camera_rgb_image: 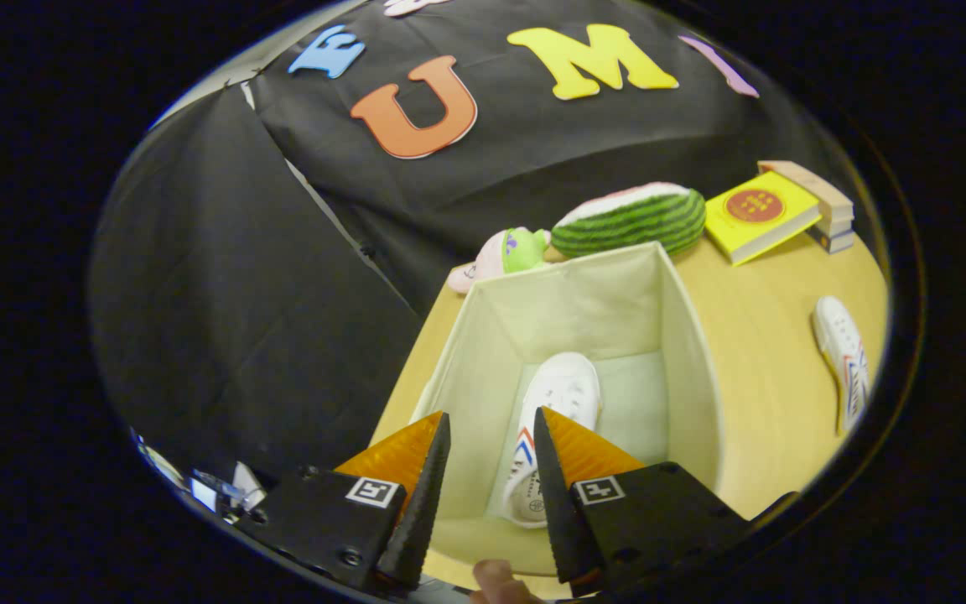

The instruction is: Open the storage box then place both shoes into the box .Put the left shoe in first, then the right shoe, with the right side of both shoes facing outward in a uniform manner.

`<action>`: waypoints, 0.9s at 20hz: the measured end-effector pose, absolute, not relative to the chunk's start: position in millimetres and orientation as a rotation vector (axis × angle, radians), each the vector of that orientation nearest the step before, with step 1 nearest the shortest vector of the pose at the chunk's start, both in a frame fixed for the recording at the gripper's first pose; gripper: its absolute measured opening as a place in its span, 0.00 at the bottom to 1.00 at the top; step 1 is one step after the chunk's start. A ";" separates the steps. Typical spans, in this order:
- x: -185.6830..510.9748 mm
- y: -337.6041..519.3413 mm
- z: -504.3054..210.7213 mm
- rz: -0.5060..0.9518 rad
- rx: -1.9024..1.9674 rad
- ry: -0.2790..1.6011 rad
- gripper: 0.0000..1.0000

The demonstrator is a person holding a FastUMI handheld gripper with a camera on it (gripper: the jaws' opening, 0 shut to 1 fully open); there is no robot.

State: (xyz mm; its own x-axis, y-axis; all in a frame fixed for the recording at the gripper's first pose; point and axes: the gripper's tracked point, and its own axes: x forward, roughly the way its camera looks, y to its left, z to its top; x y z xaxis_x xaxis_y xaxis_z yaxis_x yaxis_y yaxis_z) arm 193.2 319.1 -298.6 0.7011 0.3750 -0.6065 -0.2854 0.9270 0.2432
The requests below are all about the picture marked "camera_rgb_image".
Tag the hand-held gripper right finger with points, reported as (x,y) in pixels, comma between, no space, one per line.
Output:
(563,512)

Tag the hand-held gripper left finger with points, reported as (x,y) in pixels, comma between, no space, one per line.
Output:
(424,512)

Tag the white canvas shoe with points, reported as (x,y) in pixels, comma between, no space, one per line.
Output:
(563,386)
(839,348)

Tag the cream fabric storage box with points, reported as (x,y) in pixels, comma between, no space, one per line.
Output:
(584,310)

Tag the pink and green plush toy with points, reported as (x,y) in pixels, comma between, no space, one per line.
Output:
(508,252)

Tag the black backdrop cloth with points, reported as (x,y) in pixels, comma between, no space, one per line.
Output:
(240,294)

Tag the watermelon slice plush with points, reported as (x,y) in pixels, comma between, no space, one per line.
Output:
(630,220)

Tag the yellow book with red circle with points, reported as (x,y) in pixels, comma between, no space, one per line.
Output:
(755,214)

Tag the grey blue book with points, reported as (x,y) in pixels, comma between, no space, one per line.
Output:
(839,243)

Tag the white edged book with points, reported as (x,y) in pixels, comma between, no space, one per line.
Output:
(837,226)

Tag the tan cover book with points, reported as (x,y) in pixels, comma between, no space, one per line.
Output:
(810,186)

